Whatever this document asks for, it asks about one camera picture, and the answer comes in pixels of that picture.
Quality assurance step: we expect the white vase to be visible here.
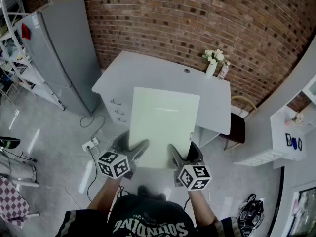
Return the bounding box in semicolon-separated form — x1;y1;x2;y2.
205;59;217;79

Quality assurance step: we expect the black chair seat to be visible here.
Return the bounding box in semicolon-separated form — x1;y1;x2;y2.
0;136;21;149

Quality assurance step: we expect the white metal shelf rack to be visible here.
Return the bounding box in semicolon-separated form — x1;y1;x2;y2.
0;0;66;111

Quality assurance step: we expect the white flower bouquet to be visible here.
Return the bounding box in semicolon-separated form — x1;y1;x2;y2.
201;48;232;66

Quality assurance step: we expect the person's left forearm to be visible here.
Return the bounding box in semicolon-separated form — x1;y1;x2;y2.
86;175;124;211

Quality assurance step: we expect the small pink flower decoration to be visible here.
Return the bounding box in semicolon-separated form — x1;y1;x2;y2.
285;112;304;127

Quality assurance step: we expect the person's right forearm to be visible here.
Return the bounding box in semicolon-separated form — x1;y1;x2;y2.
187;189;219;228

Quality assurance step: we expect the thin black floor cable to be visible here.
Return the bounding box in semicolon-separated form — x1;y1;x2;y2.
3;147;38;163

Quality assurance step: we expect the checkered cloth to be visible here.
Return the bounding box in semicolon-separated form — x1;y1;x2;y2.
0;176;32;228

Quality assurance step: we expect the person's black printed shirt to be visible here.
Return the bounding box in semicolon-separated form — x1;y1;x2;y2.
55;194;239;237

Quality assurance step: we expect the black bag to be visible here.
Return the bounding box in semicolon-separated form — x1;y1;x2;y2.
237;193;265;237

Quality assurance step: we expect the red cloth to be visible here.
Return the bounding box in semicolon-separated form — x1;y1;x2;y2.
21;23;32;40

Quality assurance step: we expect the pale green rectangular board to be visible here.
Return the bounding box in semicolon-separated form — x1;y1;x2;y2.
128;86;200;169

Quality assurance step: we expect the large framed picture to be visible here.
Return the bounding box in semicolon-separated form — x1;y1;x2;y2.
287;186;316;237

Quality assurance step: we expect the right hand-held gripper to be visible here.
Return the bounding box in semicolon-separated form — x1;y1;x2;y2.
167;141;213;191

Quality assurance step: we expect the white cabinet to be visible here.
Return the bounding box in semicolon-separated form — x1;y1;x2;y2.
233;74;316;169

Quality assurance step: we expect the wooden chair with dark seat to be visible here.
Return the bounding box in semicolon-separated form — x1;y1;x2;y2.
219;95;257;151

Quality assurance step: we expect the clear bottle with red label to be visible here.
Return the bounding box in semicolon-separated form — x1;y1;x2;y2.
217;64;230;81

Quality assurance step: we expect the white power strip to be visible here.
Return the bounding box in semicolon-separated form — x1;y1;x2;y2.
82;137;99;152

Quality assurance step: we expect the black refrigerator power cable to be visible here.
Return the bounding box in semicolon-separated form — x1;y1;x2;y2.
79;114;106;143

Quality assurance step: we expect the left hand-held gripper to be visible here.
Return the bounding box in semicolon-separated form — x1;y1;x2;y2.
97;131;151;180

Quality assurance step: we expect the person's black shoe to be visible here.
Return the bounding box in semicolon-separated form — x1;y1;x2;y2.
137;185;154;198

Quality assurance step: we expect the grey refrigerator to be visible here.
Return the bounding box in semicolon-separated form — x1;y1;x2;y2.
15;0;103;117

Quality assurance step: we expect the black power strip cable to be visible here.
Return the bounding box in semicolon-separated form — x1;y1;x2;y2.
86;147;99;202

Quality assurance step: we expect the white table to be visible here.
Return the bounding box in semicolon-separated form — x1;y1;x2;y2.
91;50;232;149

